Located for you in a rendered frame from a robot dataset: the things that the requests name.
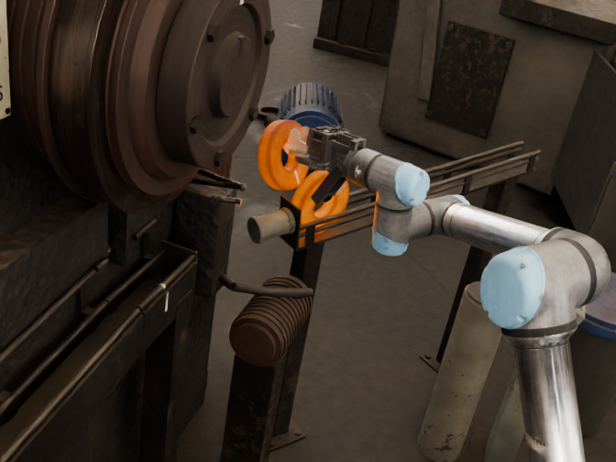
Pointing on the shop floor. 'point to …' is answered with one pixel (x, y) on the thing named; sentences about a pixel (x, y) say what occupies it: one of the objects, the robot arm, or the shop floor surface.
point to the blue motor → (310, 108)
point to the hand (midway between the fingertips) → (286, 146)
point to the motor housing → (259, 368)
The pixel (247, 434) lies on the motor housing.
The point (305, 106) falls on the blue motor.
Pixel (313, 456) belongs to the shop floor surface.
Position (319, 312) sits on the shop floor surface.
